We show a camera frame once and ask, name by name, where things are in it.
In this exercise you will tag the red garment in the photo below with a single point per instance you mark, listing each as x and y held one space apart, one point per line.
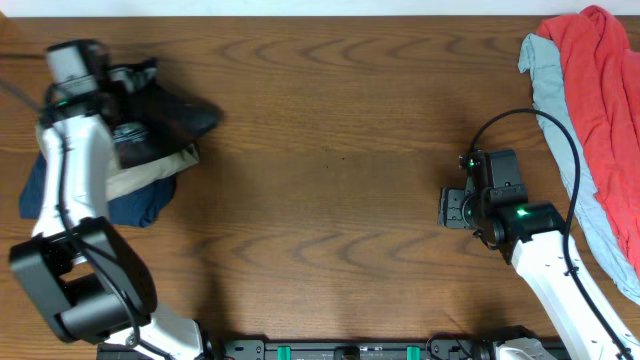
601 78

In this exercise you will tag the folded navy blue garment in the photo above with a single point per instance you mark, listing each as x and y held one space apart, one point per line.
137 209

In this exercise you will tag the folded beige trousers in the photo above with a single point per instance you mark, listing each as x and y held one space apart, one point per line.
124 181

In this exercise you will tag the black printed cycling jersey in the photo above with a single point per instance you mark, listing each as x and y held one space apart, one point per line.
155 121

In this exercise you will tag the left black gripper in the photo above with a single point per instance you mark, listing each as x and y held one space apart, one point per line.
151 103

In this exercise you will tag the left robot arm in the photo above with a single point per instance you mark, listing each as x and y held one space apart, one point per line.
86 281

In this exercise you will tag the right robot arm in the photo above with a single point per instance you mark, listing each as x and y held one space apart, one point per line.
529 236

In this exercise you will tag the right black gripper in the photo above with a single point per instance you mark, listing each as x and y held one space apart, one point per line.
451 208

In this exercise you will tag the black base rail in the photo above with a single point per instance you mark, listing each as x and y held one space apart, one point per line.
514 342

